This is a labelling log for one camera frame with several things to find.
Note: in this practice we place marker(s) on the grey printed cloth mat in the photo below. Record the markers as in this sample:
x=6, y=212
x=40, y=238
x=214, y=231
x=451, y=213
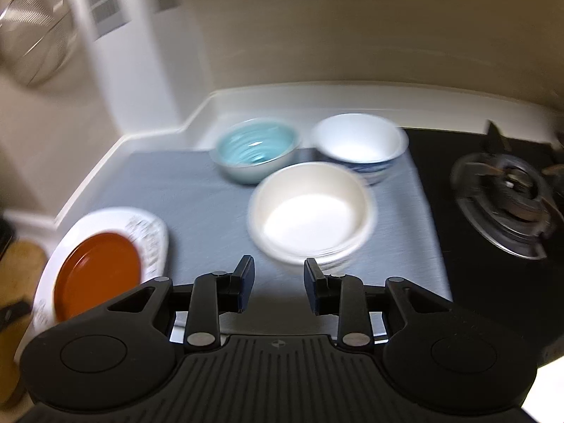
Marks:
x=198, y=211

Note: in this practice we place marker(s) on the white bowl blue pattern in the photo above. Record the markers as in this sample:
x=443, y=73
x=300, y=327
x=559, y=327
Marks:
x=357, y=139

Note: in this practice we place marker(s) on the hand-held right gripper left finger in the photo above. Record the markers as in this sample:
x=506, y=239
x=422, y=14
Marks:
x=244, y=282

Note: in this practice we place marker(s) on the brown round plate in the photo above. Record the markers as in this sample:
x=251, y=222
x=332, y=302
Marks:
x=99, y=273

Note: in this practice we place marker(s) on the wooden cutting board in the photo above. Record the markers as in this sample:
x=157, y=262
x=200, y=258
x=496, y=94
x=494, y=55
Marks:
x=20, y=273

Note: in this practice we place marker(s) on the small white floral plate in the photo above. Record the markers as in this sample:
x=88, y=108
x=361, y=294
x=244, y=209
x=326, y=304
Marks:
x=152, y=233

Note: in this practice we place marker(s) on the black glass gas stove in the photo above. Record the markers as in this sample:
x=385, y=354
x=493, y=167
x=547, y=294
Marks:
x=440, y=238

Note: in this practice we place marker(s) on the gas burner with grate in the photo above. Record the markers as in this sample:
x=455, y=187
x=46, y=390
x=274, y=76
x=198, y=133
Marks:
x=506, y=194

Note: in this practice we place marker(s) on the cream ribbed bowl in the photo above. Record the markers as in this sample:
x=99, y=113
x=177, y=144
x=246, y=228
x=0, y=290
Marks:
x=308, y=216

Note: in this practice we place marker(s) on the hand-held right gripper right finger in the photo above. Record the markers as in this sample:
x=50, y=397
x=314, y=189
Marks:
x=313, y=286

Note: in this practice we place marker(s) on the light blue bowl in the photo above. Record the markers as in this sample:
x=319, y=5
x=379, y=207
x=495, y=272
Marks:
x=255, y=143

